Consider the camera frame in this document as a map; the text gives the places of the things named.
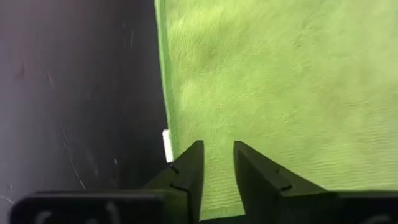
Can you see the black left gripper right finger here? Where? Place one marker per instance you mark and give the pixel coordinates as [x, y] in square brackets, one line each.
[258, 180]

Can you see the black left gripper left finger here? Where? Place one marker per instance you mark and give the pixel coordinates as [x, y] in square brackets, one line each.
[189, 174]

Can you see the green microfiber towel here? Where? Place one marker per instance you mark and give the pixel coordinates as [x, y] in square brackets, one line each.
[280, 93]

